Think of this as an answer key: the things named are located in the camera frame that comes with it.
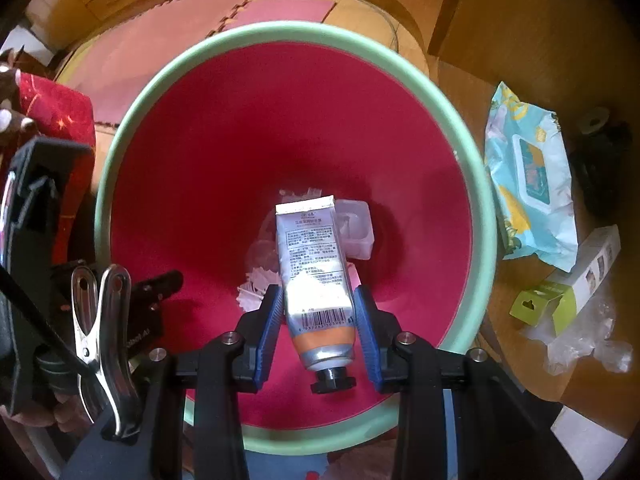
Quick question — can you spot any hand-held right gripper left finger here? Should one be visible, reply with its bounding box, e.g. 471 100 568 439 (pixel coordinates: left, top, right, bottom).
145 284 286 480

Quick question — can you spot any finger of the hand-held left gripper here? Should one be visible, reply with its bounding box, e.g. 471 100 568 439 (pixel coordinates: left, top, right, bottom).
131 270 184 311

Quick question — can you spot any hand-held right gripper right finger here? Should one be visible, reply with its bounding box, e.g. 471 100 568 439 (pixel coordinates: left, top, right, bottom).
352 284 583 480

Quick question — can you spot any silver hand cream tube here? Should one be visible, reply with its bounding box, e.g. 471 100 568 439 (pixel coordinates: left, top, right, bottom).
275 195 360 395

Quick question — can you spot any red bucket with green rim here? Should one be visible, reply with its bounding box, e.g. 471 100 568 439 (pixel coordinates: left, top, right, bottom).
94 22 498 453

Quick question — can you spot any clear plastic bag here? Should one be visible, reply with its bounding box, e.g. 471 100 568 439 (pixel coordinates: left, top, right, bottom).
520 290 633 376

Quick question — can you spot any light blue wet wipes pack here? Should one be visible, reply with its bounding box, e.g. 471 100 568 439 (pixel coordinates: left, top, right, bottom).
484 81 580 273

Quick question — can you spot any wooden corner shelf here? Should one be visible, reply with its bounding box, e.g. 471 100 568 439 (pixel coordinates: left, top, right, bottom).
425 0 640 436

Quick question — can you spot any metal spring clip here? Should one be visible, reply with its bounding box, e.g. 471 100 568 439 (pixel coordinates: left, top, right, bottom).
71 265 142 436

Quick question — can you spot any brown polka-dot cloth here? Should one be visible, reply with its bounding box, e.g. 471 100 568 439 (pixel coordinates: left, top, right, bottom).
0 62 38 136

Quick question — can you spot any red cloth with gold stars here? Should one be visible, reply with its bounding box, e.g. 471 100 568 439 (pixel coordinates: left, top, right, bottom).
17 72 98 271

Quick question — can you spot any translucent plastic tray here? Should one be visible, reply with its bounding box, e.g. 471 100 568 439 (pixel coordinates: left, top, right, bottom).
335 199 376 261

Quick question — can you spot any blue floor mat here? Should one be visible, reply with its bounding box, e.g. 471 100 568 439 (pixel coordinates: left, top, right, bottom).
245 442 398 480

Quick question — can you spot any white and green carton box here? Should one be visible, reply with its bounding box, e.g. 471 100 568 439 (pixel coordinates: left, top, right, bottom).
509 225 622 338

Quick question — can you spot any large pink foam mat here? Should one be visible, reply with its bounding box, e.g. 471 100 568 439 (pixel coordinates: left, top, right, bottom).
55 0 291 126

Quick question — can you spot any black dark object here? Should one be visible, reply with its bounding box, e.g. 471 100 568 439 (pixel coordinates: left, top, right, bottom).
570 107 633 221

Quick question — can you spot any single pink foam tile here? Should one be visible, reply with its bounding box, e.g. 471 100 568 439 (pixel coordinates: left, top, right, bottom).
220 0 337 36

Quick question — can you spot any wooden wardrobe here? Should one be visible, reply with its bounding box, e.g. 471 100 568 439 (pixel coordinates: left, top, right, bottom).
282 0 441 53

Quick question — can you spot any black cable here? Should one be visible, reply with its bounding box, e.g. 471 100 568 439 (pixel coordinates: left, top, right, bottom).
0 267 96 376

